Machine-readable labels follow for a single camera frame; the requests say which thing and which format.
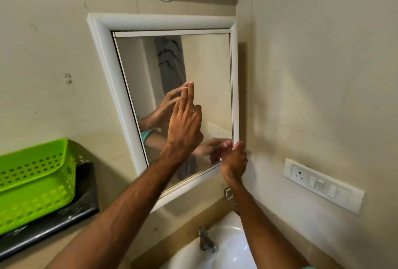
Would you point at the person's left hand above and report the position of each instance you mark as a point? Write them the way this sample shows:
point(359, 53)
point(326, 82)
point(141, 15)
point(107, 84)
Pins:
point(183, 128)

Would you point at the person's right hand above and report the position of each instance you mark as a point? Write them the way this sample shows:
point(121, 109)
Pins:
point(234, 166)

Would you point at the red checked cloth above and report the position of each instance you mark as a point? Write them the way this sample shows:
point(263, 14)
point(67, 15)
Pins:
point(238, 145)

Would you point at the white framed mirror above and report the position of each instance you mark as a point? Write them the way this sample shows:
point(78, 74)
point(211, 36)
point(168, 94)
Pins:
point(140, 76)

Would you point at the white wash basin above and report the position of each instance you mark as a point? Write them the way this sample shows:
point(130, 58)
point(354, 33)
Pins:
point(224, 247)

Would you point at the person's right forearm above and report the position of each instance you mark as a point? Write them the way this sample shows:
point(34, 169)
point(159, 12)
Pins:
point(267, 231)

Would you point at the person's left forearm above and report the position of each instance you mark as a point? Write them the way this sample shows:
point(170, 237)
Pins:
point(118, 216)

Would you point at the chrome basin faucet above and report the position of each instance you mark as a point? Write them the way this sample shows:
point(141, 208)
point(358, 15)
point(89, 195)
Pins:
point(206, 239)

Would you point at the black stone shelf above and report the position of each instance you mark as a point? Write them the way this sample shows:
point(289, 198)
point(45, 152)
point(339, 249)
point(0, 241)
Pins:
point(62, 216)

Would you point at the green plastic basket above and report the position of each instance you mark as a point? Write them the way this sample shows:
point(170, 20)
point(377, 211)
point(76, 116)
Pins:
point(34, 184)

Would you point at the chrome wall soap holder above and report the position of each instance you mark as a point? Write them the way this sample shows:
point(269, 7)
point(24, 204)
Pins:
point(229, 194)

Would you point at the white wall switch panel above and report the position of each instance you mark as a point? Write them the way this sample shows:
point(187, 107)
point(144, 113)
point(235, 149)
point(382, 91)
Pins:
point(323, 184)

